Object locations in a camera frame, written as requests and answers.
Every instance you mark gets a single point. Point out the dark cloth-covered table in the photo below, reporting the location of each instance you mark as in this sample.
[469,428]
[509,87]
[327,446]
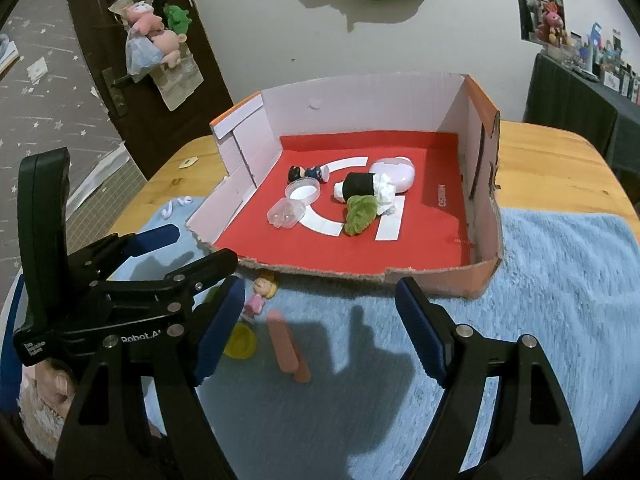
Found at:
[565,100]

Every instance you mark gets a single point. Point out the pink rabbit plush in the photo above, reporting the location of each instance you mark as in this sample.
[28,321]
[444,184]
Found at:
[552,22]

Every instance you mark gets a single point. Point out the blonde girl figurine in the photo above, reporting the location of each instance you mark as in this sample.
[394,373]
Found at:
[262,287]

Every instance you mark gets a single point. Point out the peach monkey plush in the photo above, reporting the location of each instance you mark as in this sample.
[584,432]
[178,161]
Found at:
[170,47]

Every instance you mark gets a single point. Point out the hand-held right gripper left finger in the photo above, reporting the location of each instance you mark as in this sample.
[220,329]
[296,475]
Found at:
[220,330]

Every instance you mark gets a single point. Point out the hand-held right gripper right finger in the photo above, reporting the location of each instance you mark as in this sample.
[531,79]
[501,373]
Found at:
[420,330]

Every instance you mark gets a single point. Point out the black and white cloth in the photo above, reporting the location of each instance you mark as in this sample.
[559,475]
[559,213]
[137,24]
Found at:
[362,185]

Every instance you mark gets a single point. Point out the pink eraser block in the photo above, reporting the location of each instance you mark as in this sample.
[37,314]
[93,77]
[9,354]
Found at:
[282,340]

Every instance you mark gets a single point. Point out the green fuzzy scrunchie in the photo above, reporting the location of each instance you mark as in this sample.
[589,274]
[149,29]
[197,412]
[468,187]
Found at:
[360,215]

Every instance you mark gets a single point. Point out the dark brown door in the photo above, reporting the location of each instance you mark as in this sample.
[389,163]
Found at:
[200,90]

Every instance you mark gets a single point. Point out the white brown furry cloth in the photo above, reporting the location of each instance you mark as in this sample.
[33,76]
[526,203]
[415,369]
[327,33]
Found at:
[47,405]

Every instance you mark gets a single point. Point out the pink bear plush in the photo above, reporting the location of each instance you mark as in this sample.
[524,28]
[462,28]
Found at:
[142,20]

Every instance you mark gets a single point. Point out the beige paper tag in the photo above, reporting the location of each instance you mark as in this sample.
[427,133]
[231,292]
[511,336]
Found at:
[188,162]

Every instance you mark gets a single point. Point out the clear plastic container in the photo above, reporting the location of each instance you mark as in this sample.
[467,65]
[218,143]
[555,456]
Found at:
[285,214]

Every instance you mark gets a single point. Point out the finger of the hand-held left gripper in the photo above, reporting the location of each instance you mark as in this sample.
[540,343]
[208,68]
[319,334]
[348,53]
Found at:
[215,262]
[155,235]

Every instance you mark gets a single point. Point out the light blue fluffy towel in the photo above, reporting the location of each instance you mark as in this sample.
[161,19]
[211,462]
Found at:
[550,285]

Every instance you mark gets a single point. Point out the dark-haired boy figurine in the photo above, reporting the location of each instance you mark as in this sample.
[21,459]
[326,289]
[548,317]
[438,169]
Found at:
[300,173]

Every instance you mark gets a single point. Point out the pink earbud case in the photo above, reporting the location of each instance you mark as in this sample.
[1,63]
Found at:
[400,172]

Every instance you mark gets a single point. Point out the clear plastic bag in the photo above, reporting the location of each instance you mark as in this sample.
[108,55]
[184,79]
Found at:
[140,57]

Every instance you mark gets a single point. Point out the cardboard box with red lining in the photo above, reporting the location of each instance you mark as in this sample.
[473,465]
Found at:
[350,255]

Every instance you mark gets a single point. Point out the green plush toy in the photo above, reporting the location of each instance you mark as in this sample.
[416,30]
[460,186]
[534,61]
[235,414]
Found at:
[178,17]

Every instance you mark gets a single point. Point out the pink earbud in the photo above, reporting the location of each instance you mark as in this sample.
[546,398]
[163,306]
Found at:
[185,200]
[169,210]

